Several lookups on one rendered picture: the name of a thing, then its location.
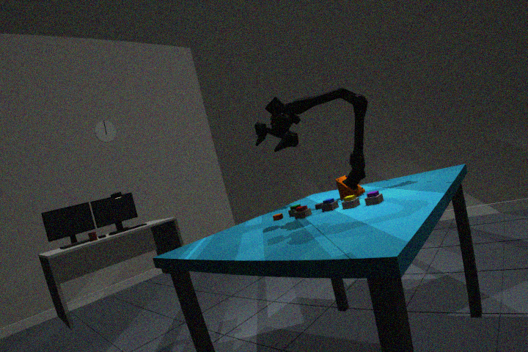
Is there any green button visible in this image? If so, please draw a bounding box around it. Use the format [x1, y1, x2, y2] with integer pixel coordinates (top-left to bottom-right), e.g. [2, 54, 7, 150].
[288, 205, 301, 217]

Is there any red button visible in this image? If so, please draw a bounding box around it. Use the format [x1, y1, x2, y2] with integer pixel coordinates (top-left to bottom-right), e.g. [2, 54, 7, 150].
[294, 206, 312, 219]

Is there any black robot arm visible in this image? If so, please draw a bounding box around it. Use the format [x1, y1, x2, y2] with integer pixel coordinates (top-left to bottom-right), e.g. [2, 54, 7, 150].
[265, 87, 367, 191]

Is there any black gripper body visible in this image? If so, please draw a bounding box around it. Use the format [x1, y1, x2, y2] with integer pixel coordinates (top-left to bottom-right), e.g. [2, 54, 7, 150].
[254, 122, 298, 147]

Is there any blue button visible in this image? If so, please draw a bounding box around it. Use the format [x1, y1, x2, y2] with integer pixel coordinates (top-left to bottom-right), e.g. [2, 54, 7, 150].
[321, 199, 339, 211]

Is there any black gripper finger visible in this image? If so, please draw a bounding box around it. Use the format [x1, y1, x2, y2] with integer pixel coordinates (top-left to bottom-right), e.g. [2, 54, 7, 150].
[256, 126, 265, 146]
[274, 134, 292, 152]

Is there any yellow button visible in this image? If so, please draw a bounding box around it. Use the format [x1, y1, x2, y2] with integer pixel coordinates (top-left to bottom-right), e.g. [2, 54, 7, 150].
[342, 195, 360, 209]

